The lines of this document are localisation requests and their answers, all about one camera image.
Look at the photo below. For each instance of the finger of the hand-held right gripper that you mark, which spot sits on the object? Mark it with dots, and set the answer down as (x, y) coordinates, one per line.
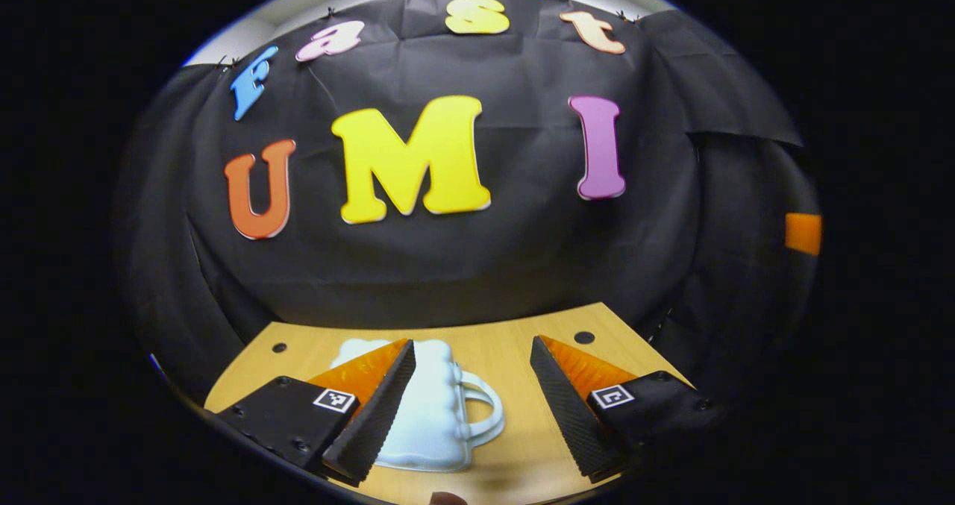
(804, 233)

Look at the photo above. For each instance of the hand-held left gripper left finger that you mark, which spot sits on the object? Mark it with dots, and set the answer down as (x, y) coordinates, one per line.
(377, 423)

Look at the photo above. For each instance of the light blue suitcase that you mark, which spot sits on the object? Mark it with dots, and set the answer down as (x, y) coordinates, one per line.
(433, 415)

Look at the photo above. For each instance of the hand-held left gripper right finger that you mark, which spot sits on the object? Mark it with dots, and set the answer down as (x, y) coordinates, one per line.
(567, 423)

